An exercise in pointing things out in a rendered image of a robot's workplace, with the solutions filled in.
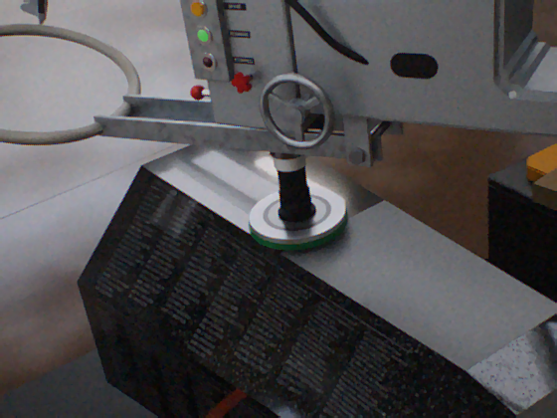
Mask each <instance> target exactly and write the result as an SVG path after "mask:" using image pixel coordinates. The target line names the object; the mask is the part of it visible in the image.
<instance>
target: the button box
mask: <svg viewBox="0 0 557 418"><path fill-rule="evenodd" d="M191 1H192V0H180V5H181V9H182V14H183V18H184V24H185V28H186V38H187V42H188V47H189V52H190V57H191V61H192V66H193V70H194V75H195V79H199V80H208V81H218V82H228V83H229V82H231V81H232V79H233V78H234V73H233V68H232V57H231V51H230V46H229V40H228V35H227V30H226V24H225V19H224V13H223V8H222V2H221V0H202V1H203V2H204V4H205V5H206V8H207V13H206V15H205V17H203V18H202V19H200V18H196V17H194V15H193V14H192V12H191V10H190V2H191ZM200 26H204V27H205V28H207V29H209V30H210V32H211V34H212V41H211V43H210V44H208V45H202V44H201V43H199V42H198V41H197V39H196V38H195V28H197V27H200ZM203 53H210V54H211V55H213V56H214V59H215V60H216V68H215V70H213V71H208V70H206V69H205V68H203V67H202V66H201V63H200V56H201V55H202V54H203Z"/></svg>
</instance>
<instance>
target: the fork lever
mask: <svg viewBox="0 0 557 418"><path fill-rule="evenodd" d="M123 99H124V101H125V102H127V103H129V104H130V105H131V107H132V113H131V114H130V115H129V116H128V117H123V116H111V115H98V114H97V115H94V116H93V118H94V122H97V123H98V124H99V125H101V127H102V134H99V136H109V137H119V138H129V139H139V140H149V141H159V142H169V143H179V144H189V145H199V146H215V147H228V148H238V149H248V150H257V151H267V152H277V153H287V154H297V155H316V156H326V157H336V158H346V159H347V152H346V143H345V134H344V133H335V132H333V133H332V134H331V135H330V137H329V138H328V139H327V140H326V141H325V142H324V143H323V144H322V145H320V146H318V147H316V148H312V149H298V148H294V147H289V146H287V145H285V144H283V143H282V142H281V141H279V140H278V139H275V137H274V136H273V135H272V134H271V132H270V131H269V130H263V129H256V128H248V127H240V126H232V125H225V124H218V123H216V122H215V119H214V113H213V109H212V104H211V100H203V99H201V100H199V101H196V100H194V99H188V98H174V97H159V96H144V95H128V94H125V95H124V96H123ZM369 120H370V131H371V142H372V153H373V161H375V162H382V161H383V147H382V140H381V136H382V135H383V134H389V135H403V134H404V127H403V123H402V122H398V121H390V120H373V119H369ZM333 130H341V131H344V125H343V116H340V115H335V116H334V127H333ZM320 133H321V131H312V130H305V131H304V137H305V139H310V138H315V137H316V136H318V135H319V134H320ZM348 155H349V162H351V163H354V164H356V165H358V164H360V163H364V162H365V155H364V152H362V151H360V150H359V149H357V148H354V149H352V150H350V151H349V153H348Z"/></svg>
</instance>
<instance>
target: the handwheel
mask: <svg viewBox="0 0 557 418"><path fill-rule="evenodd" d="M287 83H292V84H297V85H300V86H302V87H306V88H307V89H308V90H309V91H311V92H312V93H313V94H314V96H313V95H311V94H307V95H306V96H303V97H302V98H301V99H300V98H294V99H292V100H291V101H290V102H288V101H286V100H285V99H283V98H282V97H281V96H277V95H276V94H275V93H274V92H273V90H274V89H275V88H276V87H278V86H280V85H282V84H287ZM269 101H270V102H272V103H273V104H275V105H278V106H280V107H281V108H282V116H283V118H284V120H285V121H286V122H288V123H290V124H291V125H293V127H294V132H295V138H296V139H295V138H292V137H290V136H289V135H287V134H286V133H284V132H283V131H282V130H280V129H279V127H278V126H277V125H276V123H275V121H274V119H273V117H272V115H271V113H270V108H269ZM317 105H322V107H323V110H324V128H323V130H322V131H321V133H320V134H319V135H318V136H316V137H315V138H310V139H305V137H304V130H303V124H302V123H303V122H304V121H306V120H307V118H308V117H309V114H310V110H311V109H312V108H314V107H316V106H317ZM259 108H260V114H261V116H262V119H263V121H264V123H265V124H266V126H267V129H268V130H269V131H270V132H271V134H272V135H273V136H274V137H275V139H278V140H279V141H281V142H282V143H283V144H285V145H287V146H289V147H294V148H298V149H312V148H316V147H319V146H320V145H322V144H323V143H324V142H325V141H326V140H327V139H328V138H329V137H330V135H331V134H332V131H333V127H334V111H333V104H332V102H331V100H330V98H329V96H328V95H327V94H326V93H325V90H324V89H323V88H322V87H320V86H319V85H318V84H317V83H316V82H315V81H314V80H312V79H311V78H308V77H306V76H303V75H300V74H297V73H282V74H279V75H276V76H274V77H273V78H272V79H269V80H268V81H267V82H266V84H265V86H264V87H263V89H262V91H261V94H260V98H259Z"/></svg>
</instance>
